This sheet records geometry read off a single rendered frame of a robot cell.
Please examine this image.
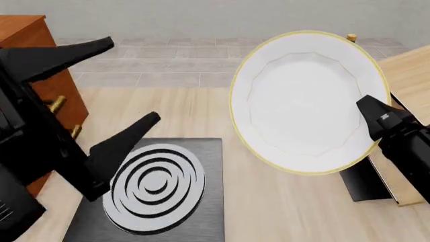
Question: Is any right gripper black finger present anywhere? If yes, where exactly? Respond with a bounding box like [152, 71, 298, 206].
[355, 94, 406, 143]

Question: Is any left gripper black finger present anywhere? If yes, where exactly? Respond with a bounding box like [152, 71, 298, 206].
[9, 36, 116, 83]
[83, 111, 162, 202]

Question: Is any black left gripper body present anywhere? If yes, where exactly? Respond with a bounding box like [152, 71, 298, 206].
[0, 46, 93, 202]

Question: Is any white plate with yellow rim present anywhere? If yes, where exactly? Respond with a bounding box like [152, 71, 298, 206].
[228, 30, 392, 175]

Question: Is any flat black stove plate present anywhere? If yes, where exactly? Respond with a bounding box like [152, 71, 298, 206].
[63, 137, 226, 242]

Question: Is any pale wooden tray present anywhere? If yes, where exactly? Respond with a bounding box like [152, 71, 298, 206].
[375, 46, 430, 127]

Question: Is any wooden cabinet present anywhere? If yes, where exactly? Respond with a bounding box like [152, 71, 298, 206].
[0, 14, 90, 198]

